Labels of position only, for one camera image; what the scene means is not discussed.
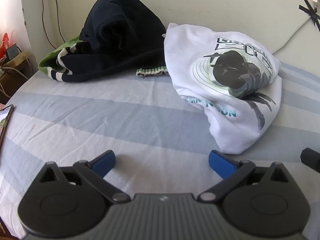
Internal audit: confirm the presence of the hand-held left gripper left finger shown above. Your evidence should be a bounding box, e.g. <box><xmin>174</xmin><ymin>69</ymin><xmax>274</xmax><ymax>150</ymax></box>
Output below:
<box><xmin>40</xmin><ymin>150</ymin><xmax>131</xmax><ymax>203</ymax></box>

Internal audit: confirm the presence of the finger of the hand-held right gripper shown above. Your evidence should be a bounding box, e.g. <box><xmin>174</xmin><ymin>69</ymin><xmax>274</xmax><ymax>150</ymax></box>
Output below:
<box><xmin>301</xmin><ymin>148</ymin><xmax>320</xmax><ymax>174</ymax></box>

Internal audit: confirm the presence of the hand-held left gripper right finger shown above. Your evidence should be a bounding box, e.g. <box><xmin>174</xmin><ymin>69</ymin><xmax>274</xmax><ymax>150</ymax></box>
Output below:
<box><xmin>198</xmin><ymin>149</ymin><xmax>288</xmax><ymax>202</ymax></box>

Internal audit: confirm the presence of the white printed t-shirt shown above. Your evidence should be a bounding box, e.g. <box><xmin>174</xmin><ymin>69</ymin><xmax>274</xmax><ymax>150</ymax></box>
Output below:
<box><xmin>164</xmin><ymin>23</ymin><xmax>282</xmax><ymax>155</ymax></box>

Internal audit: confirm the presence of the striped blue white bed sheet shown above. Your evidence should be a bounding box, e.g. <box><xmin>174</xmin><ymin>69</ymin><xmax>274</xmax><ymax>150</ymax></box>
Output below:
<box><xmin>0</xmin><ymin>62</ymin><xmax>320</xmax><ymax>240</ymax></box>

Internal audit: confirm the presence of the green white striped knit cuff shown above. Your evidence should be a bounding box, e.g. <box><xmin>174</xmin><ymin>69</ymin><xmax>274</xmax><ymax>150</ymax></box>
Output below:
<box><xmin>136</xmin><ymin>66</ymin><xmax>170</xmax><ymax>79</ymax></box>

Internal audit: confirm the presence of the framed picture at bed edge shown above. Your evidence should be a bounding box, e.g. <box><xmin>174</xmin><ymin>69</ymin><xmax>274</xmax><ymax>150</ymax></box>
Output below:
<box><xmin>0</xmin><ymin>104</ymin><xmax>14</xmax><ymax>150</ymax></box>

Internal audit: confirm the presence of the green garment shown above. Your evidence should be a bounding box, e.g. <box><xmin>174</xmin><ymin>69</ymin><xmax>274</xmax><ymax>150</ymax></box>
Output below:
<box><xmin>38</xmin><ymin>36</ymin><xmax>81</xmax><ymax>77</ymax></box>

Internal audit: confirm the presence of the dark navy garment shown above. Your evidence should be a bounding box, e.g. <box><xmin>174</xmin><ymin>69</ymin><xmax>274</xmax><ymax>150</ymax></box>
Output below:
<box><xmin>51</xmin><ymin>0</ymin><xmax>167</xmax><ymax>83</ymax></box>

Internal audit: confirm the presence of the black box device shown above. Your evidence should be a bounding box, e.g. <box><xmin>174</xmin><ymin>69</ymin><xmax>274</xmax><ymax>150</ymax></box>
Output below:
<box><xmin>5</xmin><ymin>44</ymin><xmax>21</xmax><ymax>61</ymax></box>

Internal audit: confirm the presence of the black tape cross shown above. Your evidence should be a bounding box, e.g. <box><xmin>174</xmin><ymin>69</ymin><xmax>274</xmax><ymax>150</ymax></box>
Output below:
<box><xmin>298</xmin><ymin>0</ymin><xmax>320</xmax><ymax>32</ymax></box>

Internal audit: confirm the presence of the red item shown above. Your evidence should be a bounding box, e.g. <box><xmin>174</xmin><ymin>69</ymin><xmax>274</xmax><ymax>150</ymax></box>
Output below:
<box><xmin>0</xmin><ymin>32</ymin><xmax>11</xmax><ymax>58</ymax></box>

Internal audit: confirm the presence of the white cable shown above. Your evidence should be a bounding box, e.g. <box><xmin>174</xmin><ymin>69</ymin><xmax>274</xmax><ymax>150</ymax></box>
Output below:
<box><xmin>272</xmin><ymin>17</ymin><xmax>313</xmax><ymax>54</ymax></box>

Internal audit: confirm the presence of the brown cable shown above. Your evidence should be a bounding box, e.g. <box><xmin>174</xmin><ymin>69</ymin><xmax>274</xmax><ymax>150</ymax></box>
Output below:
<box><xmin>40</xmin><ymin>0</ymin><xmax>66</xmax><ymax>50</ymax></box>

